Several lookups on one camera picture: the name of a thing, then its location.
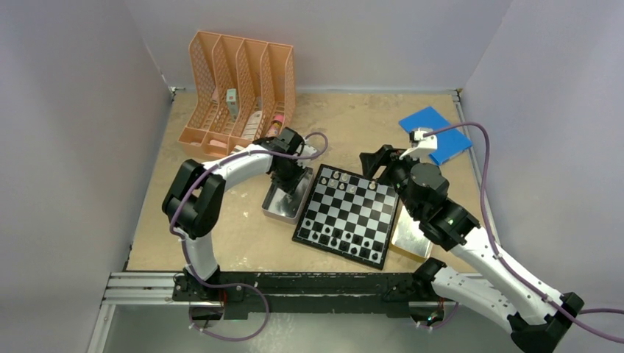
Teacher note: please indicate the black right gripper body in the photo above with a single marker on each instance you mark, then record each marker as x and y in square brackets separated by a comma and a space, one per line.
[396, 170]

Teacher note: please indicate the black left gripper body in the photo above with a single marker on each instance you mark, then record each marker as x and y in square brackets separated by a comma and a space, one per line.
[288, 176]

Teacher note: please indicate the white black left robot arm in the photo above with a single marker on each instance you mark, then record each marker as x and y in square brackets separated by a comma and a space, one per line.
[193, 203]

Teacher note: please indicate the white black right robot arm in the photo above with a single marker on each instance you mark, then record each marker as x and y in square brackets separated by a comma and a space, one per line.
[535, 315]

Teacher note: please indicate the black white chess board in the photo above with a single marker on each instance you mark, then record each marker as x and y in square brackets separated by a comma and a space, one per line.
[347, 218]

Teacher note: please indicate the pink metal tin box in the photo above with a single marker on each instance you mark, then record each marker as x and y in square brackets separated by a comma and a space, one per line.
[286, 207]

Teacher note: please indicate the pink capped small bottle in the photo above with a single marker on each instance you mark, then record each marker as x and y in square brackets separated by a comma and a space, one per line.
[275, 126]

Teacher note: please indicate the blue notebook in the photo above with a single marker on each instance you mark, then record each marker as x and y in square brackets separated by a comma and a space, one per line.
[451, 143]

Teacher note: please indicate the green white small box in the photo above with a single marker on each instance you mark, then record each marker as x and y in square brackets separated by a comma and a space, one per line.
[232, 103]

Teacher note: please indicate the orange plastic file organizer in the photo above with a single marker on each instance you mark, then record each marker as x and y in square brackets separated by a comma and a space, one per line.
[262, 72]

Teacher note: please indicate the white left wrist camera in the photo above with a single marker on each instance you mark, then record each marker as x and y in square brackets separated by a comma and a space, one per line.
[307, 152]

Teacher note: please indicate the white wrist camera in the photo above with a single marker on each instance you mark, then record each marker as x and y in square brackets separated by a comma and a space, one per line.
[307, 152]
[423, 142]

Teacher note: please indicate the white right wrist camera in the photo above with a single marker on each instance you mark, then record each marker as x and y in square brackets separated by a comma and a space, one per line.
[423, 142]

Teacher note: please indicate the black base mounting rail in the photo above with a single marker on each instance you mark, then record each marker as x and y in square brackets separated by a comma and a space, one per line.
[241, 293]

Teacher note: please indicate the aluminium frame rail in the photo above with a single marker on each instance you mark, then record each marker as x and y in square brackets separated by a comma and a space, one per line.
[135, 288]

